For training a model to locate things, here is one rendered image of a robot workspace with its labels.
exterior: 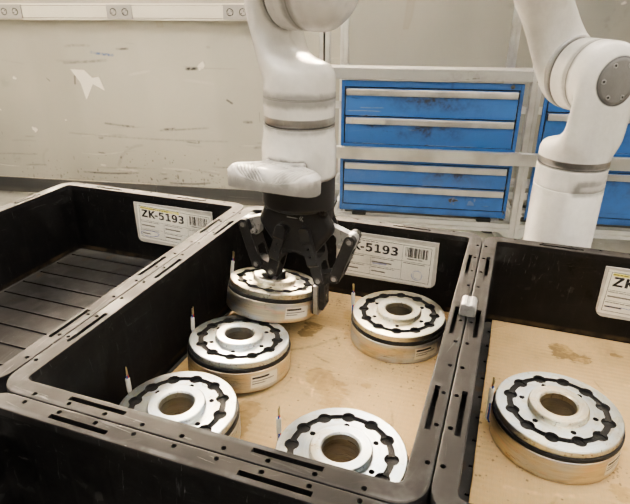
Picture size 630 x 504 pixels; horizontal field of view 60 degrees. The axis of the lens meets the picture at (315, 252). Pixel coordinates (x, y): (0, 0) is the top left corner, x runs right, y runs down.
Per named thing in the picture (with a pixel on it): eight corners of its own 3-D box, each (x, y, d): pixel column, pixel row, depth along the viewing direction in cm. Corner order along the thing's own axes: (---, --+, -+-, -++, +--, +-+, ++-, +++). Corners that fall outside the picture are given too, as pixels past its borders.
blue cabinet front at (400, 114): (339, 208, 248) (342, 79, 224) (504, 217, 237) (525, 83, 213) (338, 210, 245) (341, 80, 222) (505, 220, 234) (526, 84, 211)
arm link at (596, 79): (660, 40, 65) (625, 178, 73) (601, 35, 73) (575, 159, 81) (596, 42, 63) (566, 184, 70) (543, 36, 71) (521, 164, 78)
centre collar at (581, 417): (523, 386, 49) (524, 380, 48) (583, 394, 48) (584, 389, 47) (530, 424, 44) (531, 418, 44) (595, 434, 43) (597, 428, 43)
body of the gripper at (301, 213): (350, 162, 57) (346, 244, 61) (276, 153, 60) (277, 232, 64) (325, 182, 51) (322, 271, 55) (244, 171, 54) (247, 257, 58)
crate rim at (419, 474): (249, 221, 73) (248, 204, 72) (481, 253, 64) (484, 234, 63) (0, 413, 39) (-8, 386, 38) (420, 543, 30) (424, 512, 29)
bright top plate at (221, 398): (171, 364, 52) (171, 359, 52) (260, 396, 48) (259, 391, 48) (87, 430, 44) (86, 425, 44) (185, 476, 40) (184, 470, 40)
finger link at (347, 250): (346, 235, 55) (321, 277, 58) (361, 245, 55) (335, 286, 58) (354, 226, 57) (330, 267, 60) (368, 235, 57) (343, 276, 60)
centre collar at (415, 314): (385, 298, 63) (385, 293, 63) (426, 307, 61) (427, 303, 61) (369, 318, 59) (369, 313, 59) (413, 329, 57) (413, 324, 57)
